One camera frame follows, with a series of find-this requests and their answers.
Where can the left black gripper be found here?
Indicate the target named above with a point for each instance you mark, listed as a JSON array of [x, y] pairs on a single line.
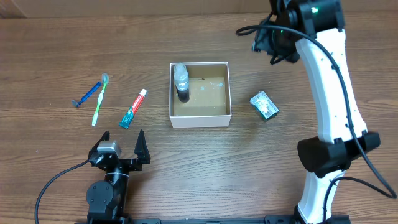
[[141, 151]]

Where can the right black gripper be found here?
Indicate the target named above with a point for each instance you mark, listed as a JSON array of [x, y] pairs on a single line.
[[266, 46]]

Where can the red green toothpaste tube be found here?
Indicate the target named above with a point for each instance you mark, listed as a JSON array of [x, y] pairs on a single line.
[[129, 116]]

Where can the green soap bar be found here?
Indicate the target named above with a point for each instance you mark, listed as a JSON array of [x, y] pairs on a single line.
[[263, 104]]

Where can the clear pump soap bottle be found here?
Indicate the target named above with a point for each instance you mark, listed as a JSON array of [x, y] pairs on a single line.
[[181, 80]]

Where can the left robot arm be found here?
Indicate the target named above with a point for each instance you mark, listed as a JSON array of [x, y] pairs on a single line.
[[107, 198]]

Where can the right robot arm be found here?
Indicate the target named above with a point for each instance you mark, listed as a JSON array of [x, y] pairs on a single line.
[[314, 32]]

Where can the blue disposable razor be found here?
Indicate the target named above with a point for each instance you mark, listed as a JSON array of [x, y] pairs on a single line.
[[86, 96]]

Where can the green white toothbrush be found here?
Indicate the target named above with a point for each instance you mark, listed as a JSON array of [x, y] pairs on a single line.
[[105, 79]]

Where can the white cardboard box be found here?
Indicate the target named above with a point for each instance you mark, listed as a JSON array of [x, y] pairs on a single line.
[[209, 104]]

